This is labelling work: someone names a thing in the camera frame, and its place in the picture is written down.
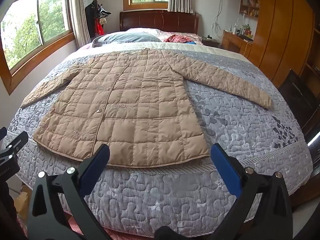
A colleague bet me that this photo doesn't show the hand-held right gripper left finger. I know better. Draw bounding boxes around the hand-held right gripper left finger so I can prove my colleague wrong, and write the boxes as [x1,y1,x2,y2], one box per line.
[27,144,118,240]

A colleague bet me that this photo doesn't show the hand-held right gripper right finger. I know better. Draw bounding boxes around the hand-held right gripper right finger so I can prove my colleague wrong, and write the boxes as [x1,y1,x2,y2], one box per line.
[207,144,293,240]

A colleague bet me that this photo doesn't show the beige quilted coat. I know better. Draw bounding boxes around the beige quilted coat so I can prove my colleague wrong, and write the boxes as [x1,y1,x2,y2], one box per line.
[20,48,272,168]

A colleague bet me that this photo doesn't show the cardboard box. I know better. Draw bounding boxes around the cardboard box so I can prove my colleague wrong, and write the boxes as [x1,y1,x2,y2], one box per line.
[14,184,31,222]

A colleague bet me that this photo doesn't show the grey patterned quilted bedspread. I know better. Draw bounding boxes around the grey patterned quilted bedspread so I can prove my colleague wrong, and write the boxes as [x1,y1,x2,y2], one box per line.
[1,41,314,233]

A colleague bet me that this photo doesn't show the large wooden-framed window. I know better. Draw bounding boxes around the large wooden-framed window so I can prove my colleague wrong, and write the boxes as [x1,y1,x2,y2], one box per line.
[0,0,76,96]

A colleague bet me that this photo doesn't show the wooden desk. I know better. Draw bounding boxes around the wooden desk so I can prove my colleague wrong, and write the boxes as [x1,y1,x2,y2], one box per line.
[221,30,253,61]

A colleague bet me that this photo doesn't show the dark wooden nightstand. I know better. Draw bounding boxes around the dark wooden nightstand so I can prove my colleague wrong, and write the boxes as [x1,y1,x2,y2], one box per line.
[201,37,220,49]

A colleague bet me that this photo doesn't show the assorted desk items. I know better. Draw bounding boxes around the assorted desk items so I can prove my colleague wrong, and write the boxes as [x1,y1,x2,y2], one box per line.
[229,15,254,41]

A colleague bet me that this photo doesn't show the red patterned cloth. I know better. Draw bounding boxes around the red patterned cloth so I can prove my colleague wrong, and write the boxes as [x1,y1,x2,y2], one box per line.
[163,34,192,44]

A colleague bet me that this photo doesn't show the red hanging garment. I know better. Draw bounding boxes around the red hanging garment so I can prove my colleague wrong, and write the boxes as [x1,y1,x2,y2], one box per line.
[94,17,105,36]

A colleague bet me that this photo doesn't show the beige curtain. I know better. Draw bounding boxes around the beige curtain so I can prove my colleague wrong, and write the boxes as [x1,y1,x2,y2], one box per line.
[67,0,92,50]

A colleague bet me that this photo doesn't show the black hanging garment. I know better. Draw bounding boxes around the black hanging garment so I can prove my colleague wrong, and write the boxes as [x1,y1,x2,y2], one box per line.
[84,1,98,34]

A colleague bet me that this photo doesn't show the wooden wardrobe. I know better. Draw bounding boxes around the wooden wardrobe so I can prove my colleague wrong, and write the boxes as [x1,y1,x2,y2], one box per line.
[229,0,316,88]

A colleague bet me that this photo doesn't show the black and white bag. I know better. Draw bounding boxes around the black and white bag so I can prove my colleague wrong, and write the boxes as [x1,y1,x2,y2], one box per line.
[96,5,112,18]

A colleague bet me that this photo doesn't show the dark wooden headboard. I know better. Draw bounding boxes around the dark wooden headboard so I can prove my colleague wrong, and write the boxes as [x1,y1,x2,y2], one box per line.
[119,10,200,35]

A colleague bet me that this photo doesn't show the hanging wall cables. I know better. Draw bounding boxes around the hanging wall cables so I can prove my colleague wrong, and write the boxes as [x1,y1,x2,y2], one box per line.
[212,0,226,32]

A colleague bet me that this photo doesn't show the wooden wall shelf with items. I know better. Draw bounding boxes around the wooden wall shelf with items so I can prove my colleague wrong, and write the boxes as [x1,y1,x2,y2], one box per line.
[239,0,261,18]

